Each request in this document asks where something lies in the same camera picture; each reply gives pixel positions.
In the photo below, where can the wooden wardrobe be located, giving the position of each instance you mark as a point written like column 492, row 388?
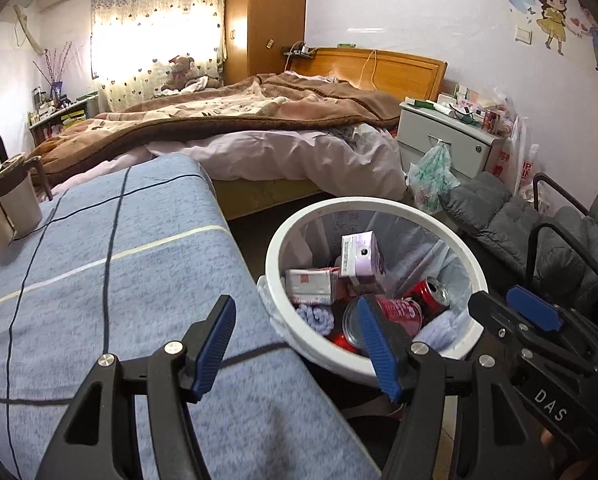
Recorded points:
column 269, row 5

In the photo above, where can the white wall switch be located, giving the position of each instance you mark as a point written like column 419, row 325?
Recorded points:
column 524, row 33

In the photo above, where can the white cloth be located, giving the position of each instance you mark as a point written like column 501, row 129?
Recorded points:
column 203, row 83

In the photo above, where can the green print plastic bag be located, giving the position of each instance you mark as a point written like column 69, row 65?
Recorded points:
column 434, row 175

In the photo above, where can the blue checked tablecloth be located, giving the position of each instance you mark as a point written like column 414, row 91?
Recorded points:
column 129, row 285

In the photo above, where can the small headboard shelf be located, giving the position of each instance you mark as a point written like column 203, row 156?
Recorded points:
column 301, row 52

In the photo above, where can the wooden bed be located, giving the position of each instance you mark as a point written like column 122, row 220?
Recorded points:
column 404, row 67

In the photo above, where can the brown teddy bear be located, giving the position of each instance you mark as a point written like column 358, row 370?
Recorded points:
column 179, row 75

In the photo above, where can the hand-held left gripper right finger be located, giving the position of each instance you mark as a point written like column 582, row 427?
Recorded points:
column 376, row 345

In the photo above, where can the pink white carton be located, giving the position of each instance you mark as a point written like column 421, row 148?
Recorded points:
column 311, row 285

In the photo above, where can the clear plastic bottle red label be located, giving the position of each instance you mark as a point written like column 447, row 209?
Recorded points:
column 346, row 344

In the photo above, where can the vase with flower branches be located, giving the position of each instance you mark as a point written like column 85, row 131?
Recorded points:
column 54, row 72

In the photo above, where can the flat green box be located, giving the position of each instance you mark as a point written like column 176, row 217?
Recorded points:
column 424, row 103

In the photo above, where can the cluttered desk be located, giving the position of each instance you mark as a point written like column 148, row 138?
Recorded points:
column 64, row 117

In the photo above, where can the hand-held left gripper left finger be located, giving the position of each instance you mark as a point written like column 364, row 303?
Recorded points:
column 214, row 350

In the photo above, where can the grey padded chair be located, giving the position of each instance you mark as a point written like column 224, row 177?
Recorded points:
column 504, row 220

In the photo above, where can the white red plastic bags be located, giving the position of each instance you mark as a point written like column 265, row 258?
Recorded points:
column 519, row 155

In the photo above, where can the pale pink duvet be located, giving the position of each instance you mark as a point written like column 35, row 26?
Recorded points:
column 289, row 155

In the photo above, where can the white nightstand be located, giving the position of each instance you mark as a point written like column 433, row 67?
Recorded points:
column 414, row 125

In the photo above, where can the red cartoon face can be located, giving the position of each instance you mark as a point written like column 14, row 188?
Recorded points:
column 421, row 300

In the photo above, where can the small red white can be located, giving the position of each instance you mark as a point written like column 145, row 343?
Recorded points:
column 354, row 322
column 401, row 312

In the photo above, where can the purple drink carton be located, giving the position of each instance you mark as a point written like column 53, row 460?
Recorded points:
column 361, row 255

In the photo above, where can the black chair grey cushion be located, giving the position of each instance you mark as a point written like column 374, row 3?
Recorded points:
column 531, row 240

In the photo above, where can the heart print curtain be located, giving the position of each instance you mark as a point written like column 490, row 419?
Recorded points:
column 154, row 20

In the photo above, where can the wrapped air conditioner pipe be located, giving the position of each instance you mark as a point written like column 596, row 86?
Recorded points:
column 31, row 32

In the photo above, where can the beige travel mug brown lid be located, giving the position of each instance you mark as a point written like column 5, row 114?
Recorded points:
column 19, row 205

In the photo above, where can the brown blanket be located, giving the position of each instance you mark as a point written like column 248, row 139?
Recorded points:
column 229, row 105

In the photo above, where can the pile of small boxes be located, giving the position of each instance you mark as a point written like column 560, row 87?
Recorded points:
column 484, row 112

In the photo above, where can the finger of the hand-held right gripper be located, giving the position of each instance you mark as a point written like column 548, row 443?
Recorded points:
column 494, row 315
column 534, row 307

